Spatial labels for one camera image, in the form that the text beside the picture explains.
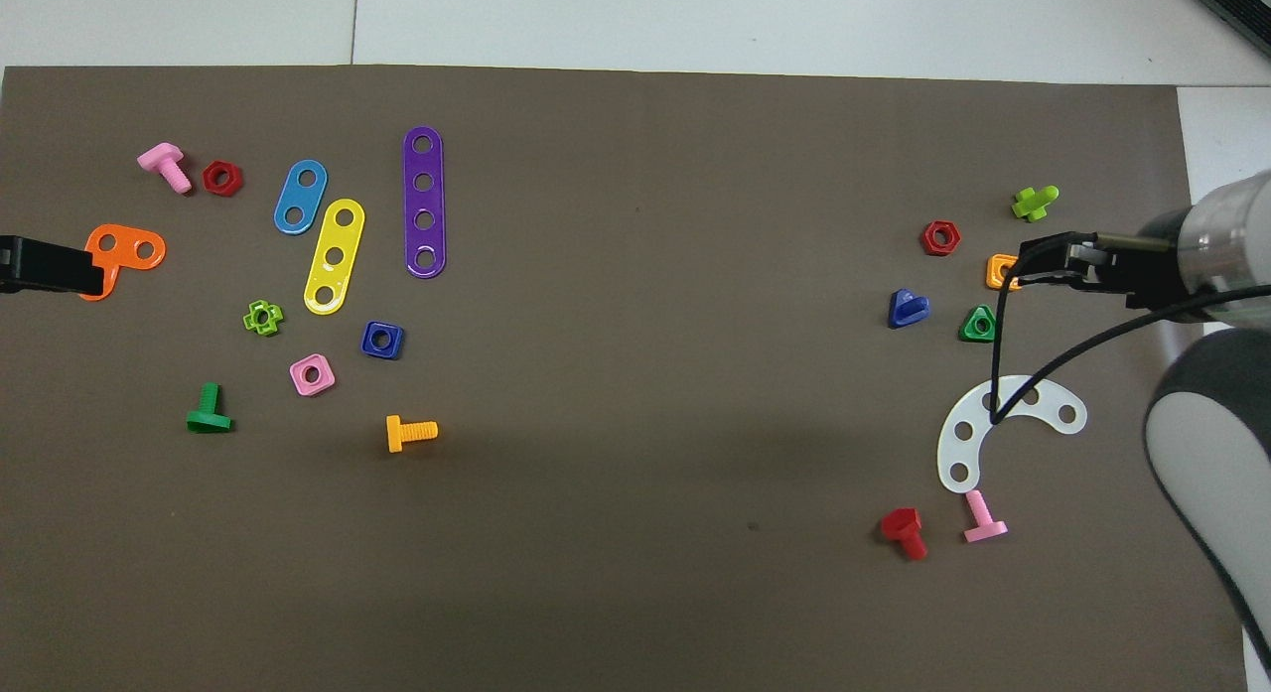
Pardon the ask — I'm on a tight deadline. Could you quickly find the light green cross-head bolt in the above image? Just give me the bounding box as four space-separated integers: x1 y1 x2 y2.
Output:
1011 185 1060 223

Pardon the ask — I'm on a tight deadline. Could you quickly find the pink plastic bolt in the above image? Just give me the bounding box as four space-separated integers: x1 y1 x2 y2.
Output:
137 142 194 196
962 489 1009 544

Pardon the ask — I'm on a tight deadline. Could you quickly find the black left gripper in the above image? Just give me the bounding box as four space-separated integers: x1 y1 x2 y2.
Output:
0 235 106 296

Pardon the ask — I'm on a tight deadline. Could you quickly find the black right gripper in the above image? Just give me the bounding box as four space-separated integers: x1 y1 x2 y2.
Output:
1006 208 1208 310

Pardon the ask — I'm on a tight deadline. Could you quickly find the yellow three-hole plate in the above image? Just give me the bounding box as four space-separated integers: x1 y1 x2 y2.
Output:
303 198 366 317

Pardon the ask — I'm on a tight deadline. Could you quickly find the dark green plastic bolt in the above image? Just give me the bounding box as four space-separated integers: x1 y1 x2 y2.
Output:
186 382 233 434

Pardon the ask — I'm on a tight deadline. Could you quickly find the orange angled plate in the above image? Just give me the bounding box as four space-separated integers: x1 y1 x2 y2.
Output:
79 223 168 303

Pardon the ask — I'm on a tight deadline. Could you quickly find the blue two-hole plate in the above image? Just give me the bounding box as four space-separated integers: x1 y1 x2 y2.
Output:
273 159 329 236

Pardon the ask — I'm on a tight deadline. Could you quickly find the brown table mat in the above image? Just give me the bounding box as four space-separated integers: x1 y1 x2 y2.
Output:
0 65 1250 692

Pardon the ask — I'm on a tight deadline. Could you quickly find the blue plastic bolt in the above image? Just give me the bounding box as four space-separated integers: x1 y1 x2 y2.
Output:
887 288 932 330

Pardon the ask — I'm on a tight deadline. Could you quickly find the white curved plate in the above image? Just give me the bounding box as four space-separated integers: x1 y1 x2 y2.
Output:
937 375 1088 495

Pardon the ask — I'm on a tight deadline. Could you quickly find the orange plastic bolt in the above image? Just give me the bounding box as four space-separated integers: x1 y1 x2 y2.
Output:
386 415 439 454

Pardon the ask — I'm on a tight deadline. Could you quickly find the red plastic bolt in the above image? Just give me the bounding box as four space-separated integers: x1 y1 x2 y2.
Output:
881 507 929 562

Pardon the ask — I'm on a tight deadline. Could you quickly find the pink square nut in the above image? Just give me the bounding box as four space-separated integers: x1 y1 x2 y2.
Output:
289 353 337 397

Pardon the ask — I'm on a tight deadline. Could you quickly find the purple four-hole plate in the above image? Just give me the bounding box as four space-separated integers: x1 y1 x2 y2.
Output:
402 126 447 279

